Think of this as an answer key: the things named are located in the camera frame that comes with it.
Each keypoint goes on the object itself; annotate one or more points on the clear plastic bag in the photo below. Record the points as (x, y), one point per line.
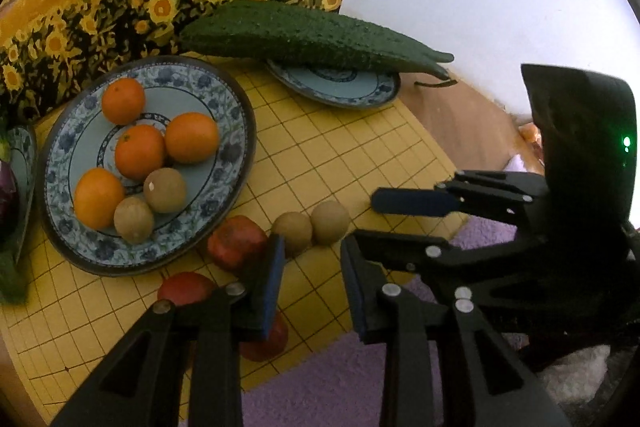
(530, 137)

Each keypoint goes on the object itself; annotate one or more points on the small blue patterned plate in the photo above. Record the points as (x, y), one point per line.
(340, 87)

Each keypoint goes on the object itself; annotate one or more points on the large blue patterned plate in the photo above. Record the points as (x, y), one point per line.
(75, 142)

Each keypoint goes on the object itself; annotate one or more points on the green bok choy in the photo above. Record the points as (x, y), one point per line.
(11, 279)

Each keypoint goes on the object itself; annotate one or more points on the brown kiwi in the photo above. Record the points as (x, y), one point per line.
(330, 221)
(165, 189)
(133, 219)
(291, 232)

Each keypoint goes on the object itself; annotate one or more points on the green bumpy cucumber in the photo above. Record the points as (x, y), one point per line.
(300, 34)

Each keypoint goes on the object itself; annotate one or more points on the yellow grid game board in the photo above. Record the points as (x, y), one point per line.
(310, 147)

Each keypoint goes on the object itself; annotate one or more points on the orange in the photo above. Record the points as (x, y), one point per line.
(192, 138)
(123, 101)
(140, 152)
(98, 198)

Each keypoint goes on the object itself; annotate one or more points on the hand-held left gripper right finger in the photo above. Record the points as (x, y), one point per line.
(357, 287)

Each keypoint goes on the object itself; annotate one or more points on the red apple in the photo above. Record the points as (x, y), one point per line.
(236, 241)
(186, 289)
(265, 349)

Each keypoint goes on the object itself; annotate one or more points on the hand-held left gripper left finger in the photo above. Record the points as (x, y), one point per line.
(267, 287)

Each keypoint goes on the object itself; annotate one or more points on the halved red onion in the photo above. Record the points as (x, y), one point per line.
(7, 202)

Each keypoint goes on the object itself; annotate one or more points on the white fluffy cloth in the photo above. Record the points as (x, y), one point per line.
(575, 372)

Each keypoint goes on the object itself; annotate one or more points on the purple fluffy towel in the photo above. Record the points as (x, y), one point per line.
(310, 392)

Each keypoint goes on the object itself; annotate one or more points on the oval blue patterned plate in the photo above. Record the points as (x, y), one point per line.
(22, 157)

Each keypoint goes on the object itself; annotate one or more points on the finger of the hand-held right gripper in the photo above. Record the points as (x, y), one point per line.
(400, 249)
(405, 201)

